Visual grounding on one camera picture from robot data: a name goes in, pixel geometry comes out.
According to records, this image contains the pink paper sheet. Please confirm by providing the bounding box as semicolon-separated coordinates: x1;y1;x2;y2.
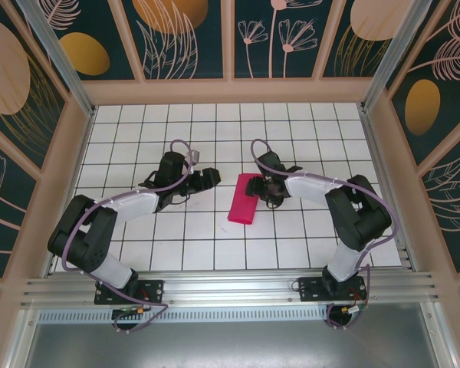
226;172;266;225

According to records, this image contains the grey sheet metal panel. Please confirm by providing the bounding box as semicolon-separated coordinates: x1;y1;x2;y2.
7;302;457;368

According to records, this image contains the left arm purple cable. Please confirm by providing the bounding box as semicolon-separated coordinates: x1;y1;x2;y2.
61;139;201;335

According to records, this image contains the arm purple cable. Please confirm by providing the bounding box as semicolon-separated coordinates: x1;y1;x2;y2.
251;137;403;330
61;139;201;335

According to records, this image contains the long aluminium base rail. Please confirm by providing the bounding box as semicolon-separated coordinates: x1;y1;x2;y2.
21;270;444;308

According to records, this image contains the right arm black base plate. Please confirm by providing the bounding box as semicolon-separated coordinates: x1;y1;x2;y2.
297;276;369;304

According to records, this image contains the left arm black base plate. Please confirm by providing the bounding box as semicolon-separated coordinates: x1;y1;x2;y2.
94;278;166;307

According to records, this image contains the aluminium side rail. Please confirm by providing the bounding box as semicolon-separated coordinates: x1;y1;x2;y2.
360;103;421;271
41;107;97;279

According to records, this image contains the perforated metal cable tray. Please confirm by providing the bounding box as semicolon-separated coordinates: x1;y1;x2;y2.
38;308;333;324

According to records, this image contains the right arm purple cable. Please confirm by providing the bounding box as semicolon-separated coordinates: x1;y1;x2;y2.
251;137;403;330

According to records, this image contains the aluminium corner post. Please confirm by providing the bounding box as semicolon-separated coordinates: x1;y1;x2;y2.
360;0;432;112
15;0;97;116

